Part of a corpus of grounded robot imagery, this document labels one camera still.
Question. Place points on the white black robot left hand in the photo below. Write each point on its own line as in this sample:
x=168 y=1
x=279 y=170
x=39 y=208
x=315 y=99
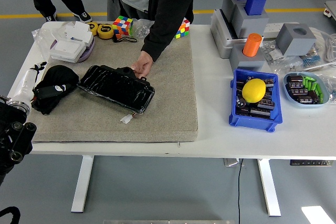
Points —
x=28 y=82

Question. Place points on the person's left hand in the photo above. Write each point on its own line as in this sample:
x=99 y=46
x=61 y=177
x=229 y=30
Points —
x=143 y=64

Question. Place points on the black rag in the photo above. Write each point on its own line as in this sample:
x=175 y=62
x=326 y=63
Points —
x=61 y=75

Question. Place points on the black glossy panel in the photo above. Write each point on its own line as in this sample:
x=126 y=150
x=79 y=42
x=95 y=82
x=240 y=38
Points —
x=115 y=89

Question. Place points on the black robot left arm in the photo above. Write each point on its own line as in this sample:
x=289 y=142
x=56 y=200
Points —
x=11 y=129

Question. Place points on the black table control panel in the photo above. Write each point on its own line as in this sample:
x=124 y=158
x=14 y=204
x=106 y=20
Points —
x=311 y=162

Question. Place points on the clear bag of metal parts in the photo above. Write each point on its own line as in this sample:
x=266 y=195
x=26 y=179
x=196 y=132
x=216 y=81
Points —
x=141 y=28

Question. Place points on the grey-brown mat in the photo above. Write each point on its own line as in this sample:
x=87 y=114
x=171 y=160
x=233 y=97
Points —
x=168 y=95

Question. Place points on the colourful puzzle cube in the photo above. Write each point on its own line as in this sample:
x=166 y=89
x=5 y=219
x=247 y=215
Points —
x=123 y=26
x=183 y=30

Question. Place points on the clear empty plastic bag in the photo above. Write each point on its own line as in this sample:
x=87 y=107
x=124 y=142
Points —
x=43 y=40

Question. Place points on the yellow tape measure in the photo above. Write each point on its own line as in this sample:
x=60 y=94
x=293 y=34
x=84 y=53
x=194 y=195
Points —
x=93 y=27
x=105 y=31

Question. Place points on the white flat box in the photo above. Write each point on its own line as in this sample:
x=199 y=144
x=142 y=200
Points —
x=67 y=48

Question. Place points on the purple bowl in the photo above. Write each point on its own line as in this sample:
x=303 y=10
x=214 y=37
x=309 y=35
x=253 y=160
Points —
x=90 y=48

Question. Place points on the white folded carton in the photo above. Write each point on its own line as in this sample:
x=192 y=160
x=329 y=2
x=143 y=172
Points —
x=78 y=31

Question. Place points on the light grey flat case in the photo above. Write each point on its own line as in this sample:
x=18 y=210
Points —
x=220 y=37

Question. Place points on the grey block holder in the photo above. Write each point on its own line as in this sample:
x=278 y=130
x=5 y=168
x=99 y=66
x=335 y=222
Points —
x=228 y=5
x=248 y=62
x=252 y=26

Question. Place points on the black cylindrical capacitor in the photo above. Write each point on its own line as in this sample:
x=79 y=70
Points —
x=269 y=83
x=266 y=104
x=260 y=113
x=241 y=102

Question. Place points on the orange cylinder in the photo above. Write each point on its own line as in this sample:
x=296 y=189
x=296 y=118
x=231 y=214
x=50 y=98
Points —
x=252 y=45

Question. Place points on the yellow lemon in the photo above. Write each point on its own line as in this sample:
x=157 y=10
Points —
x=253 y=90

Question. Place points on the white table leg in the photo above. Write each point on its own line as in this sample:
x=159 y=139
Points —
x=269 y=187
x=82 y=182

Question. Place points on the blue plastic bottle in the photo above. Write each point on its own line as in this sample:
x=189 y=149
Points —
x=255 y=3

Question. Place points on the blue plastic bin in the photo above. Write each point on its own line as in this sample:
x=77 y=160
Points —
x=256 y=124

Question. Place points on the clear bag of screws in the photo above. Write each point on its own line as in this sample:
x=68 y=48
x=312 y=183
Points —
x=271 y=52

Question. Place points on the grey box under table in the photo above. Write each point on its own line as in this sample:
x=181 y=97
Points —
x=231 y=162

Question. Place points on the clear bag of small parts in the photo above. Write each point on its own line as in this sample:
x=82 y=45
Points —
x=288 y=65

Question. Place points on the light blue dish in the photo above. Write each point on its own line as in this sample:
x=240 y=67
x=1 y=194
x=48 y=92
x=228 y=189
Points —
x=288 y=98

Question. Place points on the grey block with round hole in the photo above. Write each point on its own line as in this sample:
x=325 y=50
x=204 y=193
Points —
x=294 y=41

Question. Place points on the bag of blue resistors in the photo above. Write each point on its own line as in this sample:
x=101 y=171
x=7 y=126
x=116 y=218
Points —
x=311 y=60

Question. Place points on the clear crumpled plastic bag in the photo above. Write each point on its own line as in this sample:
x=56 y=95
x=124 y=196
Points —
x=330 y=85

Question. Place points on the white cart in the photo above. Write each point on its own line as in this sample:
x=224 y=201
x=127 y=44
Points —
x=330 y=9

